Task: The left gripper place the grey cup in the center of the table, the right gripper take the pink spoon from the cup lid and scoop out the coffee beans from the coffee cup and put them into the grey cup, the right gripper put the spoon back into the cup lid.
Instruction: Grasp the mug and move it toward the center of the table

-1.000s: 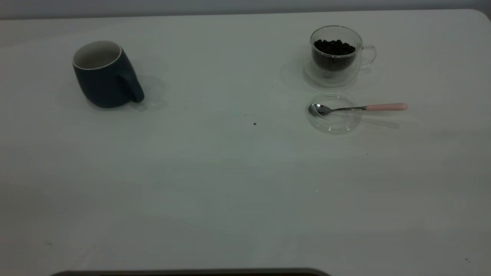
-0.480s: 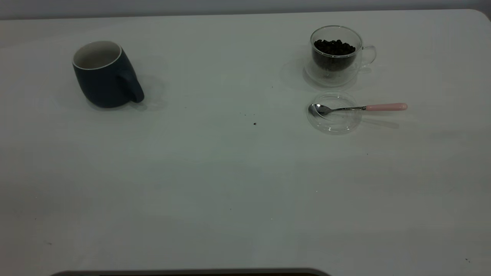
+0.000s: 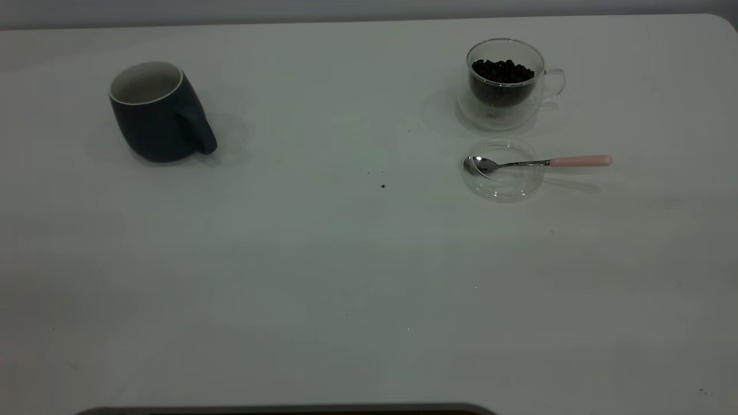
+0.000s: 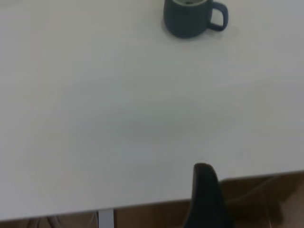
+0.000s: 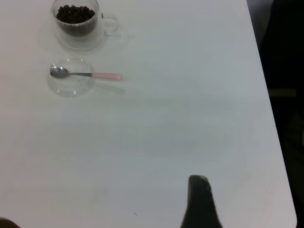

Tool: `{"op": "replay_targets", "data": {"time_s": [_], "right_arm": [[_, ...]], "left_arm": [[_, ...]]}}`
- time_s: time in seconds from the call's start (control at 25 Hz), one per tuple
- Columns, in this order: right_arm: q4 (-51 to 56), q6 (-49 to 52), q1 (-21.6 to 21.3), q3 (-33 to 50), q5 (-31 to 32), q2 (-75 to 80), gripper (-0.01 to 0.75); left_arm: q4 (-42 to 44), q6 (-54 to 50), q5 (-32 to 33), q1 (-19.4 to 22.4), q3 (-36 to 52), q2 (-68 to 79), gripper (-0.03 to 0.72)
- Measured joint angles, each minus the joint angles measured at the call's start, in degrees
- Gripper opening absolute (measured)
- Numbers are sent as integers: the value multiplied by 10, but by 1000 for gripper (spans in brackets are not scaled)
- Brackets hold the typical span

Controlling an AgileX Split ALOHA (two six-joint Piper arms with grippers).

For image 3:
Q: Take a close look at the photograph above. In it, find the metal spoon pink handle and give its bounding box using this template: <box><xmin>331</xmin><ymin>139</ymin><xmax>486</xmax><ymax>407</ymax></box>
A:
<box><xmin>463</xmin><ymin>154</ymin><xmax>613</xmax><ymax>177</ymax></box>

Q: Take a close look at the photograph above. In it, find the coffee beans large heap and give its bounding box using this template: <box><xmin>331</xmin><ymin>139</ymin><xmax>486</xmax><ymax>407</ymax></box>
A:
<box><xmin>471</xmin><ymin>59</ymin><xmax>536</xmax><ymax>107</ymax></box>

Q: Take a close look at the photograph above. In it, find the clear round glass dish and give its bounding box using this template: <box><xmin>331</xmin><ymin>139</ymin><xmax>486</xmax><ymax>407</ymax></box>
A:
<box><xmin>460</xmin><ymin>138</ymin><xmax>545</xmax><ymax>202</ymax></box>

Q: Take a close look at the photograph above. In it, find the clear glass handled cup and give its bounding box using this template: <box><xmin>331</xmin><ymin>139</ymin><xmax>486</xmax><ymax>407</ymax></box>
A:
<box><xmin>457</xmin><ymin>38</ymin><xmax>567</xmax><ymax>131</ymax></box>

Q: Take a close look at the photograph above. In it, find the dark grey ceramic mug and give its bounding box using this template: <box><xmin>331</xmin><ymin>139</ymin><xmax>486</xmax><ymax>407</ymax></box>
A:
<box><xmin>108</xmin><ymin>61</ymin><xmax>219</xmax><ymax>163</ymax></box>

